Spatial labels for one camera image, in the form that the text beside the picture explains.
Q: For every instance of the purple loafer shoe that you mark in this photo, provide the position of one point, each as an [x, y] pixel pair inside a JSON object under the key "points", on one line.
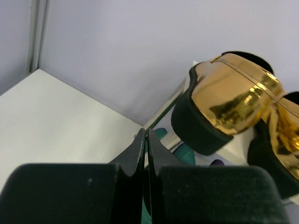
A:
{"points": [[217, 162]]}

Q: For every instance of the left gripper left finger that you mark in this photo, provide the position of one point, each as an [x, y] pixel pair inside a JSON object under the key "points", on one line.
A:
{"points": [[45, 193]]}

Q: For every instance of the white two-tier shoe shelf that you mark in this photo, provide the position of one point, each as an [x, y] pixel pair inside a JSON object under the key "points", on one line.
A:
{"points": [[227, 96]]}

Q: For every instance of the green loafer shoe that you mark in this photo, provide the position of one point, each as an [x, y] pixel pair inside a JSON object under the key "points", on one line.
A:
{"points": [[183, 153]]}

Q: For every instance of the grey aluminium frame post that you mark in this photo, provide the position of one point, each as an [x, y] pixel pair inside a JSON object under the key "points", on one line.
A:
{"points": [[37, 28]]}

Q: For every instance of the gold loafer shoe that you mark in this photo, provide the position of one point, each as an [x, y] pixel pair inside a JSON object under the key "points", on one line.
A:
{"points": [[226, 96], [275, 147]]}

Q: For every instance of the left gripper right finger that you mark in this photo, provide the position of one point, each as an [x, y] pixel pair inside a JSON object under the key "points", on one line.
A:
{"points": [[188, 194]]}

